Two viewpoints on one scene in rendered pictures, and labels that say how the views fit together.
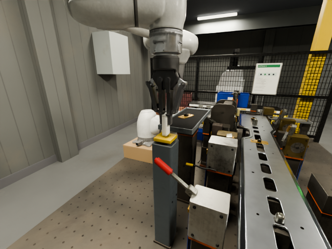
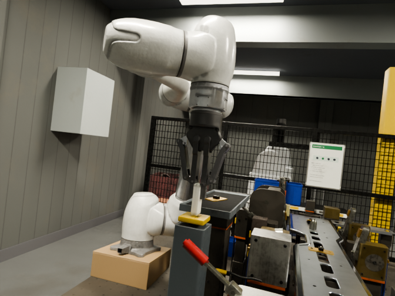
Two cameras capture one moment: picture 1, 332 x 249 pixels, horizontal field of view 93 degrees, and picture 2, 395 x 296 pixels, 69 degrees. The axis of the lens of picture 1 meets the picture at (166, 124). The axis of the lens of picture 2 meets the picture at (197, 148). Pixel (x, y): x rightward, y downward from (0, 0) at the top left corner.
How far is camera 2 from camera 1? 21 cm
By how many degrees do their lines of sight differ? 20
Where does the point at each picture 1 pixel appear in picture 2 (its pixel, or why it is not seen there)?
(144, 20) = (190, 71)
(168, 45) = (213, 100)
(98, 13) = (142, 58)
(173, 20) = (221, 76)
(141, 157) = (123, 276)
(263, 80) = (321, 167)
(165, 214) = not seen: outside the picture
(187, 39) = not seen: hidden behind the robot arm
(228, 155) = (278, 255)
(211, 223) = not seen: outside the picture
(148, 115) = (147, 201)
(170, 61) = (214, 118)
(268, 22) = (322, 91)
